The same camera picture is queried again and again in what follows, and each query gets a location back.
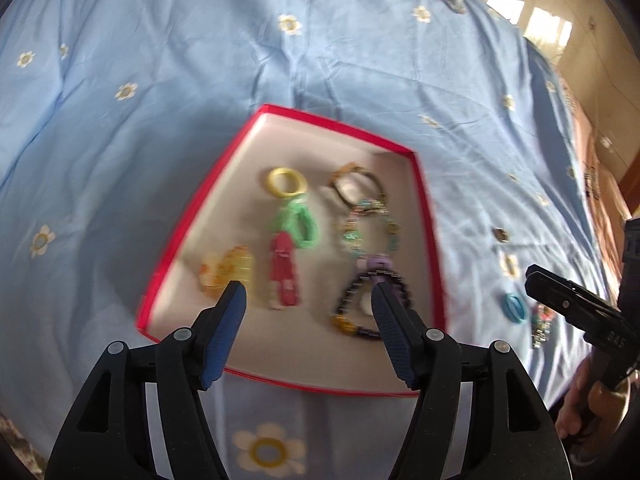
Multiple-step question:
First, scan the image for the yellow plastic ring bangle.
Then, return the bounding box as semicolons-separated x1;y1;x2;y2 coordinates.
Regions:
265;166;307;199

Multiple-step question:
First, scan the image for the red shallow cardboard box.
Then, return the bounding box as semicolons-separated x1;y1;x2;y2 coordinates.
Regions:
136;103;449;399

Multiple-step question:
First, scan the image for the blue plastic ring bangle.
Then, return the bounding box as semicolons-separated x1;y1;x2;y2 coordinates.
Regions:
501;292;530;325

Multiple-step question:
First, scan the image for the amber hair claw clip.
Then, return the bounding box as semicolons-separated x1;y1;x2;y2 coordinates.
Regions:
199;246;257;295

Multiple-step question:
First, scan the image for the pink printed bedsheet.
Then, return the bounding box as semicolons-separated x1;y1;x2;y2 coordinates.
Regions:
562;75;640;281

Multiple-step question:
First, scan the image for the blue floral bedsheet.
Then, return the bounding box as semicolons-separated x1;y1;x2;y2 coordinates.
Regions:
0;0;623;480

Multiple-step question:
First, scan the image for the person's right hand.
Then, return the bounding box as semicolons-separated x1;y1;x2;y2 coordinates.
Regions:
555;357;632;442

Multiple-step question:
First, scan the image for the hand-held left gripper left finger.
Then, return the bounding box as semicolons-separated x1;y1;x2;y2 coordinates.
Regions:
45;280;247;480

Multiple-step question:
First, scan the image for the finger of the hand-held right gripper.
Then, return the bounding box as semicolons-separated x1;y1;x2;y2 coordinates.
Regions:
525;264;627;337

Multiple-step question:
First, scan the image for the pink hair clip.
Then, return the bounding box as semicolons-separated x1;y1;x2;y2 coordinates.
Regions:
267;232;303;310

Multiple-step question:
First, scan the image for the purple hair tie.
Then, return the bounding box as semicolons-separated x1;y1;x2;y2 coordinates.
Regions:
356;255;406;293

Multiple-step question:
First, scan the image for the small teal beaded bracelet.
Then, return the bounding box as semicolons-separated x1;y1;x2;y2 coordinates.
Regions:
340;200;403;261

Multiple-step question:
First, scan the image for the dark gold bracelet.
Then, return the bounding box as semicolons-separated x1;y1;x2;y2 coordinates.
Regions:
327;161;388;210

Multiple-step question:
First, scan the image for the black beaded bracelet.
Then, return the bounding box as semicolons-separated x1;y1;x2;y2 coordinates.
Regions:
330;270;415;342

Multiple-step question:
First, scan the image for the colourful bead chain necklace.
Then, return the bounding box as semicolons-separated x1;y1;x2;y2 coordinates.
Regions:
530;302;556;350

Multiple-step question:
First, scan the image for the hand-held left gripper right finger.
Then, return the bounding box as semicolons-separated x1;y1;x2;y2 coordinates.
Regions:
371;281;572;480

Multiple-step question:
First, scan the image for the green hair tie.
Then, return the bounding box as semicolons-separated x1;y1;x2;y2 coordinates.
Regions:
272;198;321;251

